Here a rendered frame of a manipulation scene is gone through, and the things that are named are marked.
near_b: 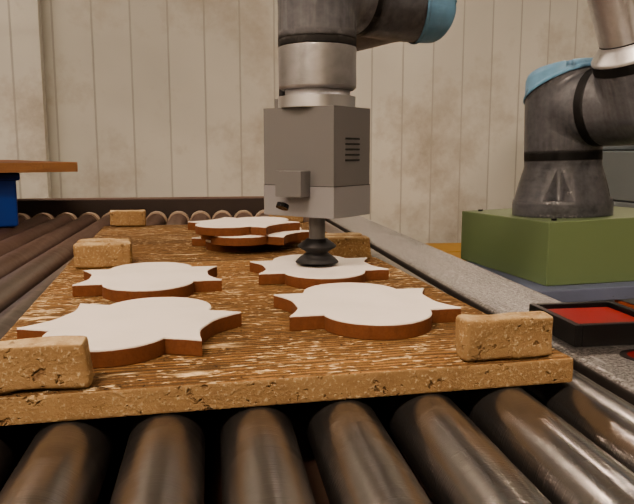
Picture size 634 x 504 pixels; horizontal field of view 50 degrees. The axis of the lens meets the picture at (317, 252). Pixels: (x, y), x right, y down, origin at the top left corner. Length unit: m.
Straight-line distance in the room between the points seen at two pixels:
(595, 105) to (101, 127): 3.65
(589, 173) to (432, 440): 0.78
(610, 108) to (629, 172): 3.41
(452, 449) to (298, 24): 0.43
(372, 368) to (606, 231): 0.71
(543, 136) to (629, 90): 0.15
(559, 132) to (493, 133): 3.96
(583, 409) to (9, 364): 0.31
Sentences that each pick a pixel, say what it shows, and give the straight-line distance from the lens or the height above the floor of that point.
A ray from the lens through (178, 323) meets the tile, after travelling 0.46.
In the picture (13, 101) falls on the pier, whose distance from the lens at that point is 4.29.
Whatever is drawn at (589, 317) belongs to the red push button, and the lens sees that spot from 0.58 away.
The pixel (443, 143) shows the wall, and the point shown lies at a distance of 4.87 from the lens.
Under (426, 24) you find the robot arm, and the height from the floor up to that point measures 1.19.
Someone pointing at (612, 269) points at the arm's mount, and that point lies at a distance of 1.08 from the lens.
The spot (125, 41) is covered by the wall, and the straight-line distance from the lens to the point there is 4.44.
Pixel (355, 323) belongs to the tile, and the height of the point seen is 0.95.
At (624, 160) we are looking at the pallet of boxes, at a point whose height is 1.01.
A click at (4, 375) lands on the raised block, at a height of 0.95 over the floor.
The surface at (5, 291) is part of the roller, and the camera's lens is 0.78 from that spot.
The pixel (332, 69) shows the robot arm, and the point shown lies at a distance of 0.64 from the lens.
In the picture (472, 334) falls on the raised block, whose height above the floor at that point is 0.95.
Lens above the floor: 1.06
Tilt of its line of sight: 8 degrees down
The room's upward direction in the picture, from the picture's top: straight up
